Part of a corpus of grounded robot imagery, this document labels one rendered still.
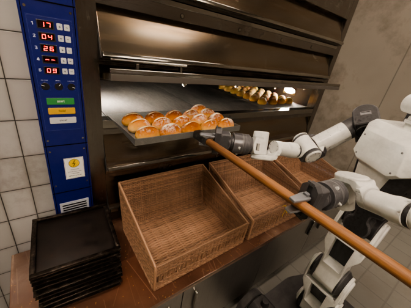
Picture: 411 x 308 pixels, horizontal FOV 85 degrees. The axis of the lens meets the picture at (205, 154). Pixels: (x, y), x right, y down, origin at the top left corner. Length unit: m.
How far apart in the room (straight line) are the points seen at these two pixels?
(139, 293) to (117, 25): 1.11
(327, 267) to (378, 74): 3.30
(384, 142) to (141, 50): 1.01
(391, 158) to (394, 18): 3.41
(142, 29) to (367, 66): 3.61
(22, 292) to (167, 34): 1.23
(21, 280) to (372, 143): 1.50
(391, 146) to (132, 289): 1.14
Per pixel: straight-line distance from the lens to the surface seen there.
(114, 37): 1.06
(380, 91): 4.16
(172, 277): 1.14
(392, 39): 4.22
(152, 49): 1.11
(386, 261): 0.65
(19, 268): 1.34
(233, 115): 1.50
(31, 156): 1.15
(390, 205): 0.74
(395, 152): 0.98
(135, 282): 1.17
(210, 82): 1.12
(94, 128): 1.12
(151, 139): 0.88
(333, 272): 1.33
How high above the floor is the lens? 1.56
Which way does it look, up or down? 26 degrees down
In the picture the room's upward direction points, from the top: 10 degrees clockwise
